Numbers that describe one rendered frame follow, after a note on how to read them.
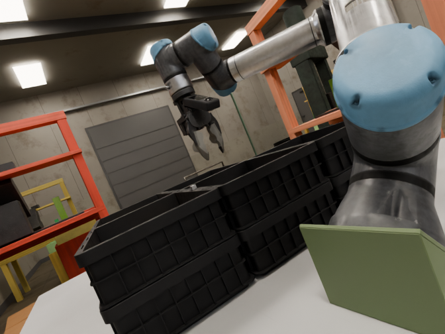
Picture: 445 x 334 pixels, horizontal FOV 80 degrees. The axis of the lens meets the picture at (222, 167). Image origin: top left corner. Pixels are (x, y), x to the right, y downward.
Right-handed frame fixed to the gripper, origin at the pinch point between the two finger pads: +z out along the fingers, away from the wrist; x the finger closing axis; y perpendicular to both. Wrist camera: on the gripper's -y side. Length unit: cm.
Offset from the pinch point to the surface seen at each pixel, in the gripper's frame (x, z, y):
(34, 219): 97, -26, 524
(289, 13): -330, -133, 190
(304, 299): 14.9, 29.8, -31.4
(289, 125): -172, 12, 131
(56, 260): 91, 51, 454
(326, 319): 17, 30, -37
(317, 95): -300, -5, 179
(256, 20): -176, -96, 118
